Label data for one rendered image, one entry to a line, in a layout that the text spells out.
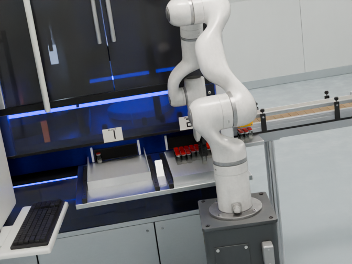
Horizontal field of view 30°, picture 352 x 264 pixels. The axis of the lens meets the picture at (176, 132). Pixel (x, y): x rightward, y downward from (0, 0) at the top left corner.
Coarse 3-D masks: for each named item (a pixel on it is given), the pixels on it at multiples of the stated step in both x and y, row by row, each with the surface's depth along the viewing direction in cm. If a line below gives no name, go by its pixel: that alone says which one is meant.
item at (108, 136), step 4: (112, 128) 287; (116, 128) 288; (120, 128) 288; (104, 132) 287; (108, 132) 288; (112, 132) 288; (116, 132) 288; (120, 132) 288; (104, 136) 288; (108, 136) 288; (112, 136) 288; (116, 136) 288; (120, 136) 289; (104, 140) 288; (108, 140) 289; (112, 140) 289; (116, 140) 289
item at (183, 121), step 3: (180, 117) 290; (183, 117) 290; (186, 117) 290; (180, 120) 290; (183, 120) 290; (186, 120) 290; (180, 123) 290; (183, 123) 291; (189, 123) 291; (180, 126) 291; (183, 126) 291; (186, 126) 291; (180, 129) 291; (183, 129) 291
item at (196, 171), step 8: (168, 160) 288; (200, 160) 282; (208, 160) 281; (176, 168) 277; (184, 168) 275; (192, 168) 274; (200, 168) 273; (208, 168) 272; (176, 176) 268; (184, 176) 258; (192, 176) 258; (200, 176) 259; (208, 176) 259; (176, 184) 258
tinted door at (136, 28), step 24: (120, 0) 274; (144, 0) 275; (168, 0) 277; (120, 24) 277; (144, 24) 278; (168, 24) 279; (120, 48) 280; (144, 48) 281; (168, 48) 282; (120, 72) 282; (144, 72) 284; (168, 72) 285; (192, 72) 286
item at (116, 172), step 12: (132, 156) 300; (144, 156) 298; (96, 168) 291; (108, 168) 288; (120, 168) 286; (132, 168) 284; (144, 168) 282; (96, 180) 266; (108, 180) 266; (120, 180) 267; (132, 180) 267; (144, 180) 268
